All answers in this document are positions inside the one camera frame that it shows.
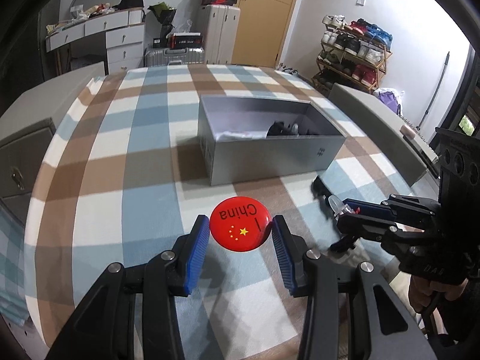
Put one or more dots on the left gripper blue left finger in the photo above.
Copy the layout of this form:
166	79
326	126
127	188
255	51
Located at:
190	250

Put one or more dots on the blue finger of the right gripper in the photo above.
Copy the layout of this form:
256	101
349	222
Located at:
362	207

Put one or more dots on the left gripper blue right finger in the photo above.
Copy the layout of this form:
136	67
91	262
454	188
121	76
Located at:
290	250

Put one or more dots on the red China round badge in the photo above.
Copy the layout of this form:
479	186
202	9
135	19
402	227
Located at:
240	224

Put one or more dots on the black plastic clip ornament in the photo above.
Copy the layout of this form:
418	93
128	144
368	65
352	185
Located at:
279	129

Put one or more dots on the person's right hand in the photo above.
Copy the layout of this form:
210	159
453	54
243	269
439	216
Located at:
420	292

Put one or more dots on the grey bed footboard bench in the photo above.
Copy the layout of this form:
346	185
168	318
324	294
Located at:
400	143

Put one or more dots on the plaid checked bed cover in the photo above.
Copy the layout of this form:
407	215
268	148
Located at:
124	176

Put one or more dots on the silver grey cardboard box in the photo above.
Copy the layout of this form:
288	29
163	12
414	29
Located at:
232	136

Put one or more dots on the wooden shoe rack with shoes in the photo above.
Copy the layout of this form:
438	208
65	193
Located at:
352	54

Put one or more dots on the silver ribbed suitcase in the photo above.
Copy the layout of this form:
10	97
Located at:
164	56

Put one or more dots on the grey bedside cabinet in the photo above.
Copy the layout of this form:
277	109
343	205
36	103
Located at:
21	157

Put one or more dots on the wooden door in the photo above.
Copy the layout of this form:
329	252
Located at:
261	30

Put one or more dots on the black red box on suitcase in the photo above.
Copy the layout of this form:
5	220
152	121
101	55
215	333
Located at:
186	40

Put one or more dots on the white dressing table with drawers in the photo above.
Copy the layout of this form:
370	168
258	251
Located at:
123	33

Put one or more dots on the white upright suitcase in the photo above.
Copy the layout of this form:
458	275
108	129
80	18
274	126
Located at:
218	25

